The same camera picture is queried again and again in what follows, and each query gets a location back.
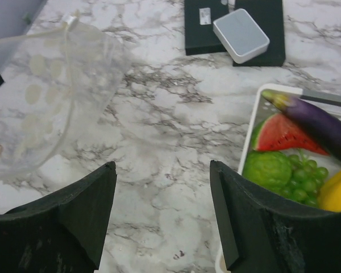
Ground black box with label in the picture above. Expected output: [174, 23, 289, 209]
[184, 0, 229, 56]

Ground yellow toy bell pepper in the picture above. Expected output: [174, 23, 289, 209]
[318, 171, 341, 212]

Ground white perforated plastic basket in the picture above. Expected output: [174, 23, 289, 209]
[210, 84, 341, 272]

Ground black flat box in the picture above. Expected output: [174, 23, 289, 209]
[233, 0, 286, 67]

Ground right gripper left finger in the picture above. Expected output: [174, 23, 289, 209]
[0, 162, 117, 272]

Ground purple toy eggplant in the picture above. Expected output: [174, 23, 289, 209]
[261, 90, 341, 162]

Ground clear polka dot zip bag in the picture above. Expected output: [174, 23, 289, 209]
[0, 15, 130, 180]

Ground toy watermelon slice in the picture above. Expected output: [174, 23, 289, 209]
[250, 113, 328, 155]

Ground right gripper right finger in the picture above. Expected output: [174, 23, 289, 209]
[210, 161, 341, 272]

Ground green toy citrus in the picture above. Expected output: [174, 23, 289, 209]
[242, 151, 292, 192]

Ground white grey small device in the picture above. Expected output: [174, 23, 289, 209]
[213, 9, 270, 64]

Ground green toy grapes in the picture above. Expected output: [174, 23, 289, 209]
[279, 149, 329, 208]

